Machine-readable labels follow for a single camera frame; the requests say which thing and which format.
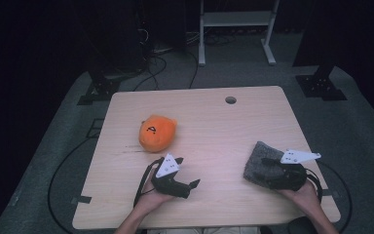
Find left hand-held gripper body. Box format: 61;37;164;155
151;153;192;199

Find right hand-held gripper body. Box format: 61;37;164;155
274;148;322;192

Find orange plush toy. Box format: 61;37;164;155
138;114;178;154

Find white metal stand frame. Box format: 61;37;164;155
198;0;281;67

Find black stand base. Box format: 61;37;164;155
76;64;125;106
294;62;349;101

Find grey fluffy cloth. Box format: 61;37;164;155
243;140;286;190

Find left hand-held gripper cable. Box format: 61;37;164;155
133;157;165;208

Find right hand-held gripper cable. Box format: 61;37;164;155
305;167;324;204

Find black floor cable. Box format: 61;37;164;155
47;136;95;234
188;51;200;90
132;55;168;92
318;160;354;233

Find hand-held gripper cable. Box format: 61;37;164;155
305;167;324;204
133;157;165;208

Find person's right hand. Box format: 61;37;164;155
277;179;322;217

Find person's left hand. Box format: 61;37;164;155
139;176;176;213

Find black equipment tower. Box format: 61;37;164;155
142;0;188;55

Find black tape strip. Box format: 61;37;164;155
320;188;340;199
70;195;93;205

